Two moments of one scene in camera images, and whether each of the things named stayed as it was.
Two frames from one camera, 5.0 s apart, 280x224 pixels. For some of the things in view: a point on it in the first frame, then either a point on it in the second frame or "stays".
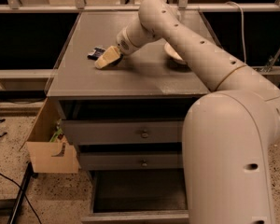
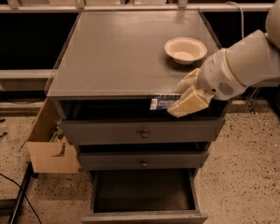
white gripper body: [124, 45] → [217, 75]
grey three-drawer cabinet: [127, 119] stays
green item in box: [58, 132] stays
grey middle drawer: [133, 161] stays
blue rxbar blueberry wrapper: [98, 53] → [162, 102]
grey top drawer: [125, 132] stays
